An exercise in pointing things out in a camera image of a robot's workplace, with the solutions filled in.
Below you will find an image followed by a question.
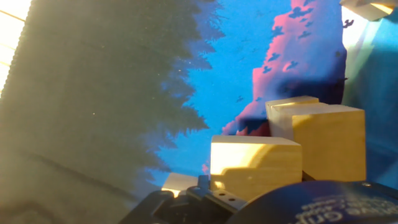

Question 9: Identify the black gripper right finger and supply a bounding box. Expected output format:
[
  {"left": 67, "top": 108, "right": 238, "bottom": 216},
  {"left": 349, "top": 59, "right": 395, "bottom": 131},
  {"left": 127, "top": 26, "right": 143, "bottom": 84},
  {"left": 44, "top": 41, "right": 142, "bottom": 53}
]
[{"left": 360, "top": 181, "right": 398, "bottom": 200}]

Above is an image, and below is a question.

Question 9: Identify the medium wooden cube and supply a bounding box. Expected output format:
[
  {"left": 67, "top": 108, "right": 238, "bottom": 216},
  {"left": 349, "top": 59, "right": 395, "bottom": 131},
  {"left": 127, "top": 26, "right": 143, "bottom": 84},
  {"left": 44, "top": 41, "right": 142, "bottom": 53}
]
[{"left": 339, "top": 0, "right": 396, "bottom": 22}]

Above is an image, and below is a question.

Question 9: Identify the printed landscape desk mat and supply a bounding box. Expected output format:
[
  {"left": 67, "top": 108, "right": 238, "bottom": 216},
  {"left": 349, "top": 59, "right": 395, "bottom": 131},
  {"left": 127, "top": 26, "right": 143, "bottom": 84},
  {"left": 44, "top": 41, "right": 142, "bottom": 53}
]
[{"left": 0, "top": 0, "right": 398, "bottom": 224}]

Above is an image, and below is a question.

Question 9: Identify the white ribbed sheet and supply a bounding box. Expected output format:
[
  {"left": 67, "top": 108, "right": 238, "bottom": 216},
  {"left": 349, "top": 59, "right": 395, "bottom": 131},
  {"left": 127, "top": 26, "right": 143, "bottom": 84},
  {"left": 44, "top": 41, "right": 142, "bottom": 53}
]
[{"left": 0, "top": 0, "right": 32, "bottom": 96}]

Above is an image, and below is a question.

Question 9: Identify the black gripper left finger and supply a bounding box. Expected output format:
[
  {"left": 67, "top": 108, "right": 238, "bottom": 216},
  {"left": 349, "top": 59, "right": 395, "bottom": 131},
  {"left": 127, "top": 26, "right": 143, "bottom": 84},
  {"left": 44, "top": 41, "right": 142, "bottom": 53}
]
[{"left": 119, "top": 174, "right": 248, "bottom": 224}]

